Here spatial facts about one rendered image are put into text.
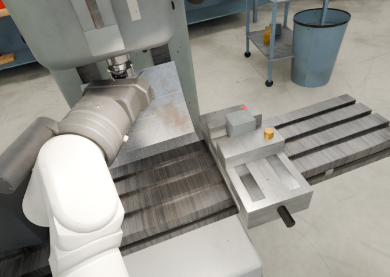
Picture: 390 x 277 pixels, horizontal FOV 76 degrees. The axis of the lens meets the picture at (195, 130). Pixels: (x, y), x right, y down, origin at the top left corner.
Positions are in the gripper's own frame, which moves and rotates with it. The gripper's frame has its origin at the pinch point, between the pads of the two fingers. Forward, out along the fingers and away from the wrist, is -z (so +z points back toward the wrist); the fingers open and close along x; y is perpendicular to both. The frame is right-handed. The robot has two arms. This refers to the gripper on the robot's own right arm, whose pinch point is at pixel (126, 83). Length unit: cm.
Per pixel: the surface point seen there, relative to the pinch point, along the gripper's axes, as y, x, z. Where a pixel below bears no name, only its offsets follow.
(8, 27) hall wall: 62, 323, -312
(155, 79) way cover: 18.0, 7.3, -35.0
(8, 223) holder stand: 20.7, 26.3, 18.0
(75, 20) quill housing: -14.2, -1.3, 9.6
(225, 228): 38.7, -16.9, 7.0
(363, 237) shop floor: 123, -87, -37
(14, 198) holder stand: 17.0, 24.9, 14.5
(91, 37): -13.0, -4.4, 12.5
